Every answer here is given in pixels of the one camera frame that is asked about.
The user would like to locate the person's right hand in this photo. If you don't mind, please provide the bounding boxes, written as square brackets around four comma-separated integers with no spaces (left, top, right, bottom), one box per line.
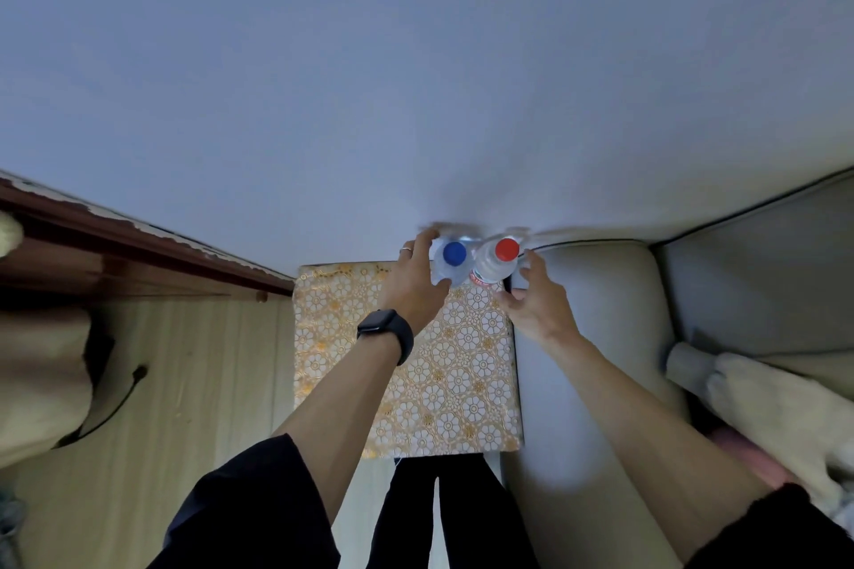
[493,248,583,357]

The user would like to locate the person's left hand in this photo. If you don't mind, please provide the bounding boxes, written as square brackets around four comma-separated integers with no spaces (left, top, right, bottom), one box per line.
[375,227,455,338]

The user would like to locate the small blue cap water bottle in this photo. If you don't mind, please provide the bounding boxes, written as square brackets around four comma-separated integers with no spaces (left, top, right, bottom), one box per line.
[430,235,476,288]

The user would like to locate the red cap water bottle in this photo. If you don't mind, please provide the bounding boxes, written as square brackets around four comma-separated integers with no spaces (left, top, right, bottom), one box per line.
[469,235,523,288]

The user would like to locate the patterned cloth covered stool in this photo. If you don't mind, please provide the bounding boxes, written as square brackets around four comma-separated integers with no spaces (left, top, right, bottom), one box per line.
[292,261,524,461]

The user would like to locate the person's right forearm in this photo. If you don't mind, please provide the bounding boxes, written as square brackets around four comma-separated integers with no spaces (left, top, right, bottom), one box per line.
[550,332,775,563]

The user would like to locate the person's left forearm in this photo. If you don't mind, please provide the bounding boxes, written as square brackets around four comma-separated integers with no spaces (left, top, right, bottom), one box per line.
[273,338,401,523]

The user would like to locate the person's black trousers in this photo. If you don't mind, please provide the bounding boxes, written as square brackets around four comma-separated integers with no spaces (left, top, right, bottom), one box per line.
[365,453,542,569]

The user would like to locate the person's black left sleeve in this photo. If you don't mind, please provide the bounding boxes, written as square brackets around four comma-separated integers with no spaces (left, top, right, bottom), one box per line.
[146,433,342,569]

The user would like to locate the person's black sleeve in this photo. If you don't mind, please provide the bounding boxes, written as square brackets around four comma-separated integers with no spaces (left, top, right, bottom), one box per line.
[685,483,854,569]
[146,433,342,569]

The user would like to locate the person's black right sleeve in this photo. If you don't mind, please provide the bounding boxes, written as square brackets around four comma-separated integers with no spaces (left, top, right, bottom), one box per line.
[685,483,854,569]

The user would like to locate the black smartwatch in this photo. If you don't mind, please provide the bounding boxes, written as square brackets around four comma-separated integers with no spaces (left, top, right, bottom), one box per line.
[356,308,415,367]

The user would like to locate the grey sofa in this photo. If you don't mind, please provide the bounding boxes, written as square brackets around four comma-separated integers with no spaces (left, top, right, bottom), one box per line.
[500,168,854,569]

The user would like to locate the pile of white clothes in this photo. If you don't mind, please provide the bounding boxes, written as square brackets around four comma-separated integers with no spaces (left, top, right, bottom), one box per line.
[665,341,854,517]

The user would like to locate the pink cloth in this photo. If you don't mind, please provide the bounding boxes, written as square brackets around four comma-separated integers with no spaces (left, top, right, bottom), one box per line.
[706,425,802,490]

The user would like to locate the dark red door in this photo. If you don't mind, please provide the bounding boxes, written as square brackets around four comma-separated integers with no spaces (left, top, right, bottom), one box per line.
[0,172,296,300]

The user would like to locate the cream and purple curtain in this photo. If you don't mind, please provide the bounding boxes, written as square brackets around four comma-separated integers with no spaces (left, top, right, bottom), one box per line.
[0,305,94,469]

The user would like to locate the grey green floor cloth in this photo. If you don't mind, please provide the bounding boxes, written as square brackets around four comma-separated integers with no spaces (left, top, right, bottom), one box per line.
[0,488,28,569]

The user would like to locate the black floor cable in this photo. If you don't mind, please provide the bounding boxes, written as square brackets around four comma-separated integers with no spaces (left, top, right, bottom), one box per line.
[52,364,149,450]

